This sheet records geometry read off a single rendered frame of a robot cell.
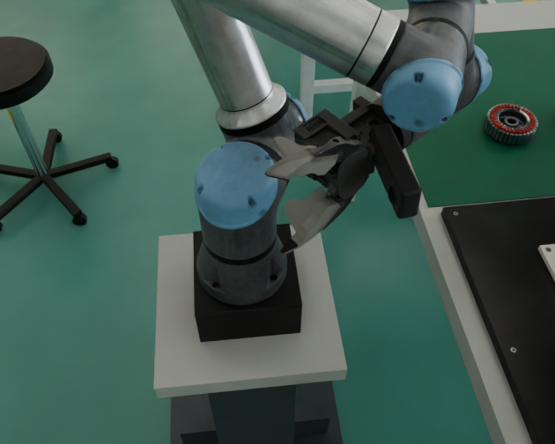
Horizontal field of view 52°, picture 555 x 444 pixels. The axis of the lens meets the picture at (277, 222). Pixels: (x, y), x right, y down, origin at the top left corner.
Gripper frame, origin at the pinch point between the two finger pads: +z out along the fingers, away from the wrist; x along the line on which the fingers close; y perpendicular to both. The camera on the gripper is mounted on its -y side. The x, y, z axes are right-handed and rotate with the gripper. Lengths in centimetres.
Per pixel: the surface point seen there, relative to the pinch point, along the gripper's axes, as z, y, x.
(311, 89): -91, 111, -104
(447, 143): -59, 20, -46
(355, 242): -60, 52, -121
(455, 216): -42, 4, -42
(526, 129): -73, 10, -44
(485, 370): -22, -20, -42
